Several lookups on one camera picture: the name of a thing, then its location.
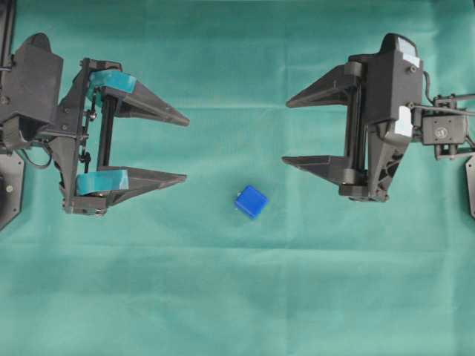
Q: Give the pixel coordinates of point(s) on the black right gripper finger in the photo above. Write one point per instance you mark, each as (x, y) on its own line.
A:
(328, 90)
(328, 167)

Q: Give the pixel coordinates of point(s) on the blue plastic cube block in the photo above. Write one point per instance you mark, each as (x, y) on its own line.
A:
(251, 202)

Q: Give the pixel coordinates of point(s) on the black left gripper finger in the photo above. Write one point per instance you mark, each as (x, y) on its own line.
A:
(122, 183)
(131, 98)

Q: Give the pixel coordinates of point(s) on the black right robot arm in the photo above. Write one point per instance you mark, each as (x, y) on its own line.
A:
(440, 124)

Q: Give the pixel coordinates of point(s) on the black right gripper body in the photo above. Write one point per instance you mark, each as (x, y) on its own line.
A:
(391, 79)

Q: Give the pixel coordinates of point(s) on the green table cloth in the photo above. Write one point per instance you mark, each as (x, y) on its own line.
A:
(181, 271)

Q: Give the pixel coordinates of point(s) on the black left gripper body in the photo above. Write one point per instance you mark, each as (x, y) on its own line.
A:
(32, 114)

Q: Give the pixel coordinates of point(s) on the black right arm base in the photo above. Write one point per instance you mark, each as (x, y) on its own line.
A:
(470, 178)

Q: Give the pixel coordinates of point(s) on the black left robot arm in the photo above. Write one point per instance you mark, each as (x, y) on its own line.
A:
(100, 128)

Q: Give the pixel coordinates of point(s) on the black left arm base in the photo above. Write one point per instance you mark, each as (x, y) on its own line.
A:
(12, 178)

